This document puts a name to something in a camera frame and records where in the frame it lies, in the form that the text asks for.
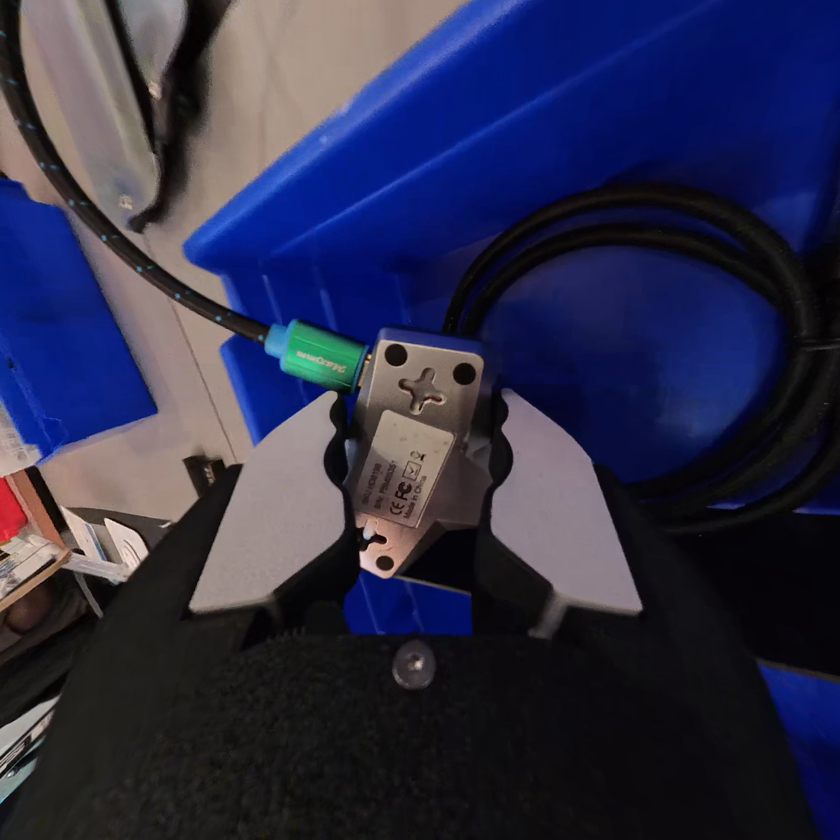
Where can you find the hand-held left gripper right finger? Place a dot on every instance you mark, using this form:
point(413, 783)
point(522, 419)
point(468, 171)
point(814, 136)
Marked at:
point(564, 525)

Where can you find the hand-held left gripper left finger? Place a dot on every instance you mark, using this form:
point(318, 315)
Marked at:
point(269, 525)

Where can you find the silver metal HDMI switch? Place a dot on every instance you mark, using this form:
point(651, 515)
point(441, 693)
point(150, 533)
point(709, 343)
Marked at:
point(420, 394)

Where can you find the blue plastic bin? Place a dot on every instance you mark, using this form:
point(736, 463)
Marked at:
point(525, 131)
point(59, 315)

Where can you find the black divider of blue bin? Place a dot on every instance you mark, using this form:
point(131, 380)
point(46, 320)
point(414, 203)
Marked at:
point(754, 590)

